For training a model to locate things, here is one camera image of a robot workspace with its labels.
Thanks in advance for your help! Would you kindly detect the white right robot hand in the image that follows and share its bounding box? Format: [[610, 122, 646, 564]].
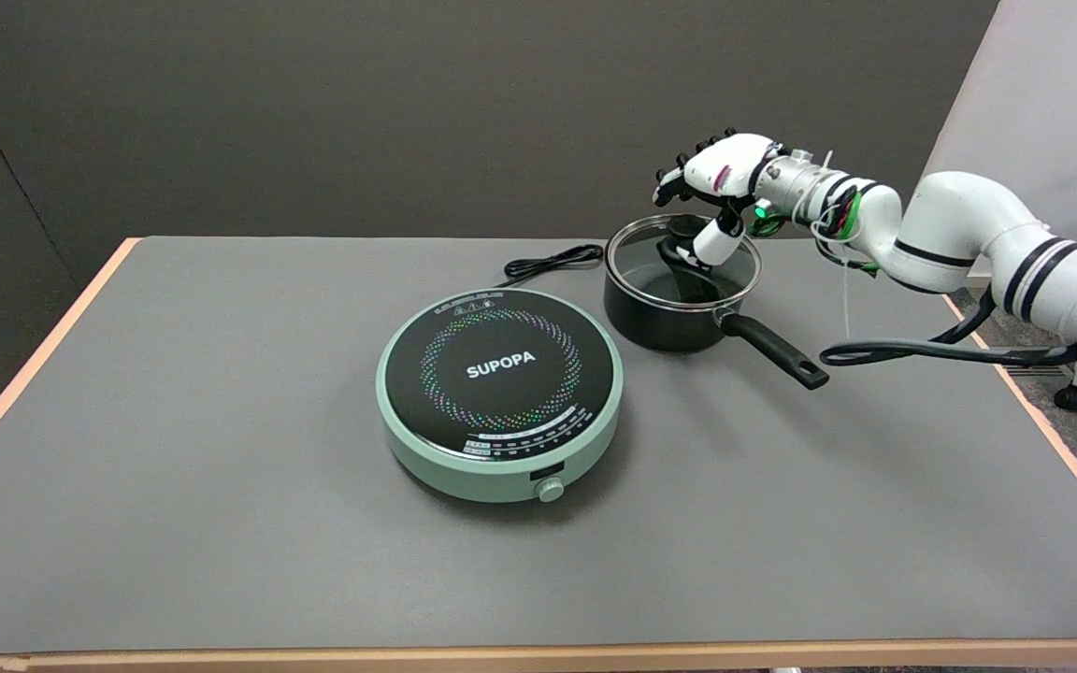
[[653, 129, 787, 268]]

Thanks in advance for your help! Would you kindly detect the glass pot lid black knob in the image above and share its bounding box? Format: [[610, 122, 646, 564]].
[[606, 214, 762, 310]]

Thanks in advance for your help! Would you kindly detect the green round induction cooker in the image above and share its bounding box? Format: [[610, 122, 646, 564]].
[[376, 288, 625, 505]]

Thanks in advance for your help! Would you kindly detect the black saucepan with handle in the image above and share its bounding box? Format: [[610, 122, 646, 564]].
[[603, 214, 830, 391]]

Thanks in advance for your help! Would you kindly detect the black cooker power cord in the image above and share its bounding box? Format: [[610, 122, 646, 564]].
[[494, 245, 606, 289]]

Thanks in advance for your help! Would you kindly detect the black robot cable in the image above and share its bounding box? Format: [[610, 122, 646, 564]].
[[819, 290, 1077, 367]]

